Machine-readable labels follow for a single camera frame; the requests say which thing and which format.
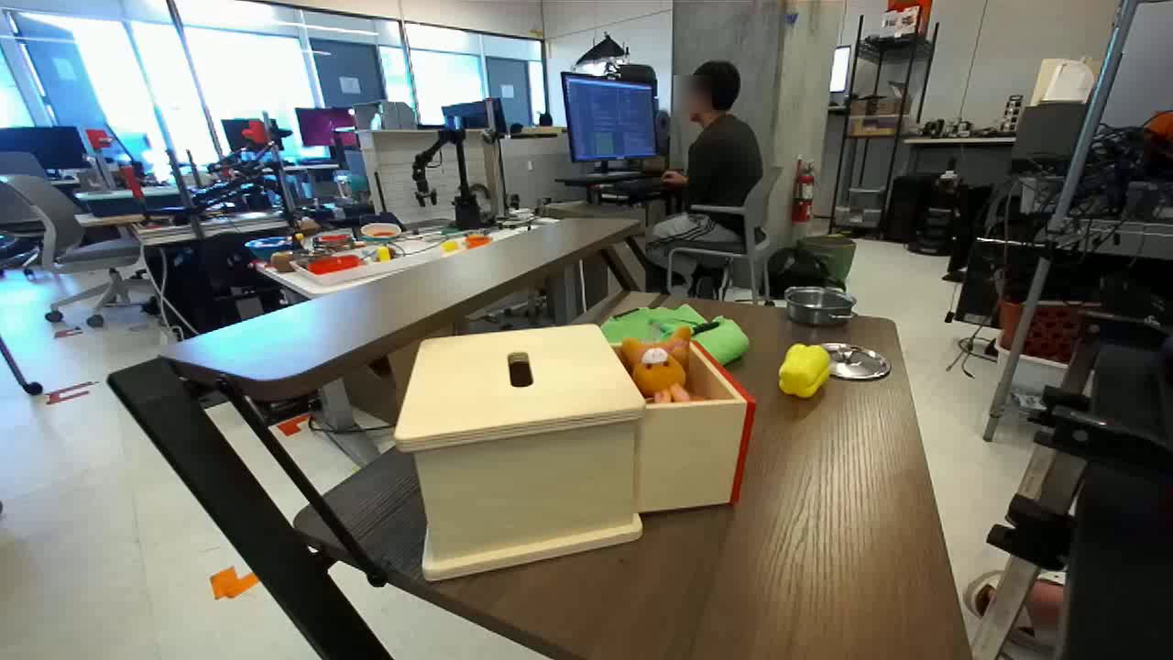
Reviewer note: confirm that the yellow toy pepper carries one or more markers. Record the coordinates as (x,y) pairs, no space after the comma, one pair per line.
(806,371)

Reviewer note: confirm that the small black robot arm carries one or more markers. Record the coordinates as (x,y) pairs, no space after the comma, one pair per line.
(462,183)

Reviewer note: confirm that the orange plush toy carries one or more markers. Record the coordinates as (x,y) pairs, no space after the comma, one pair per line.
(659,369)

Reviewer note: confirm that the green cloth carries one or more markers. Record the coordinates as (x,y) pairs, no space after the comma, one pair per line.
(720,338)

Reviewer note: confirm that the wooden box with slotted lid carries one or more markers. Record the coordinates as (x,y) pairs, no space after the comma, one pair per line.
(526,463)

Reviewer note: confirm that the open wooden box orange side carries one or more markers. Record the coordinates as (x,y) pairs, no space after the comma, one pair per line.
(687,446)

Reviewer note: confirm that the grey office chair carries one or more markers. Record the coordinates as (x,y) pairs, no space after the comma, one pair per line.
(733,239)

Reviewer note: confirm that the computer monitor with blue screen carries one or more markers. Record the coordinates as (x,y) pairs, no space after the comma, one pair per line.
(610,118)

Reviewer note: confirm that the seated person in dark shirt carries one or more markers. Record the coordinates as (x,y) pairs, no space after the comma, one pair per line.
(725,157)

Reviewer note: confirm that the long brown side table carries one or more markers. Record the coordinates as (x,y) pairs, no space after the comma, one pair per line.
(367,315)

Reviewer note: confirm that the white table with toys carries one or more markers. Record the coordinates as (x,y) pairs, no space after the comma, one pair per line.
(367,260)

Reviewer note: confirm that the small metal pot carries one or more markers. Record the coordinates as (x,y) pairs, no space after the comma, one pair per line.
(818,304)

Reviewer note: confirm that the green bag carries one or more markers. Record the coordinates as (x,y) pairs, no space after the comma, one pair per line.
(815,260)

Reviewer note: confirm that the red fire extinguisher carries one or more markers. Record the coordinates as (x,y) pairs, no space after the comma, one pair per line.
(806,196)

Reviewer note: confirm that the round metal lid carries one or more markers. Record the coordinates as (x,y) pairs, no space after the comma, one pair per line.
(858,360)

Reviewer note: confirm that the black desk lamp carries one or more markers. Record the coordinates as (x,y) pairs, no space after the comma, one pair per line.
(604,51)

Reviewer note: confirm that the metal storage shelf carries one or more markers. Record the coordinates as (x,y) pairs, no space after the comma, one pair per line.
(880,122)

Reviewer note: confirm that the red crate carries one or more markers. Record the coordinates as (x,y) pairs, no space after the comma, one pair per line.
(1044,332)

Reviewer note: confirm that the aluminium pole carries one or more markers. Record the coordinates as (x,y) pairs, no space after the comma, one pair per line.
(1058,205)

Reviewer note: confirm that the grey swivel chair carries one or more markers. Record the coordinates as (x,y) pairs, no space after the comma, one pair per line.
(66,233)

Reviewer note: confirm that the black equipment stand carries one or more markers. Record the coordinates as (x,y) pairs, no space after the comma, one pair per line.
(1121,513)

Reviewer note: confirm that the black metal table frame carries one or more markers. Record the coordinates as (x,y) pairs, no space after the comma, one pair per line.
(207,476)

